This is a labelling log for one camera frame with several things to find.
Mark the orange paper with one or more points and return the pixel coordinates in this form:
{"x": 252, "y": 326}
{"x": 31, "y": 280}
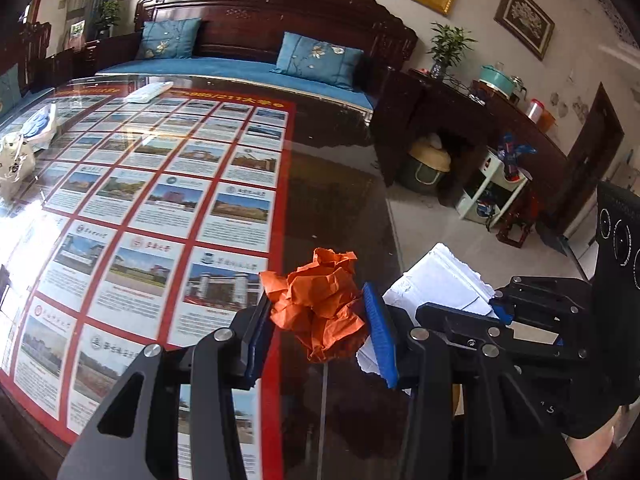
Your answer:
{"x": 320, "y": 304}

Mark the wooden coffee table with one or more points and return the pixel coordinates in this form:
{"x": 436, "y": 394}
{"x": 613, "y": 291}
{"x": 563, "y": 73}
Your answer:
{"x": 200, "y": 259}

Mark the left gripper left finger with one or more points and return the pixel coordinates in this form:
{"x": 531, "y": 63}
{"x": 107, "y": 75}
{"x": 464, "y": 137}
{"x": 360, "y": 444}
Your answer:
{"x": 256, "y": 341}

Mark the wooden armchair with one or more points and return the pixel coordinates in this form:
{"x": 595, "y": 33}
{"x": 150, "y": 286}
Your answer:
{"x": 20, "y": 56}

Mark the white small shelf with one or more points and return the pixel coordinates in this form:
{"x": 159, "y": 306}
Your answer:
{"x": 488, "y": 194}

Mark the small dark framed picture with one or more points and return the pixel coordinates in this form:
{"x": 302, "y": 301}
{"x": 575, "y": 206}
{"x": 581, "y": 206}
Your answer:
{"x": 528, "y": 23}

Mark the blue sofa cushion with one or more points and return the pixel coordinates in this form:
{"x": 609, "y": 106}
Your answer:
{"x": 318, "y": 60}
{"x": 168, "y": 39}

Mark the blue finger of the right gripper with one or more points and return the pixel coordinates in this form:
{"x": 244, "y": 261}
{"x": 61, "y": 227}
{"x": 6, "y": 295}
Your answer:
{"x": 503, "y": 311}

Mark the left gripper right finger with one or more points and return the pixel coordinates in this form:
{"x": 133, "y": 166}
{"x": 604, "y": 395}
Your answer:
{"x": 383, "y": 339}

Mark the wooden side cabinet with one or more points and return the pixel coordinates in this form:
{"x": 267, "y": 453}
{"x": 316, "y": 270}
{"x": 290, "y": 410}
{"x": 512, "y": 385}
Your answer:
{"x": 411, "y": 107}

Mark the potted bamboo plant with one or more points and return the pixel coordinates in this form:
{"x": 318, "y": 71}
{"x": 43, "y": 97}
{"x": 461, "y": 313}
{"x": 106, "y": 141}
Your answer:
{"x": 448, "y": 46}

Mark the long wooden sofa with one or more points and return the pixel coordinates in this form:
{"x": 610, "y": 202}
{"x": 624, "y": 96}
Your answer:
{"x": 240, "y": 41}

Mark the white paper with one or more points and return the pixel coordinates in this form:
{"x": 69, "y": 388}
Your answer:
{"x": 441, "y": 278}

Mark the person right hand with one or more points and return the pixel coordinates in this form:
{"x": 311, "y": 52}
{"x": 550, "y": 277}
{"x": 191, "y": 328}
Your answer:
{"x": 590, "y": 450}

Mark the teal pot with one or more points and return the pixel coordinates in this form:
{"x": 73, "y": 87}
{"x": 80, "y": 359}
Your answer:
{"x": 497, "y": 80}

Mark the blue white plastic bag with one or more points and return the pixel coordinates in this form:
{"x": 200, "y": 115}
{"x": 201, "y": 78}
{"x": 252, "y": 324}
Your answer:
{"x": 40, "y": 128}

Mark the corner potted plant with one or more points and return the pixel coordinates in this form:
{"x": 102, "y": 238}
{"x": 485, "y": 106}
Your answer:
{"x": 109, "y": 15}

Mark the left blue sofa cushion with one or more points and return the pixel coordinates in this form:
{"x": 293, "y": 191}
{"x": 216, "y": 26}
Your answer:
{"x": 168, "y": 39}

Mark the right blue sofa cushion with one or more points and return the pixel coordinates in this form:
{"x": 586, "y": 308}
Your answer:
{"x": 318, "y": 60}

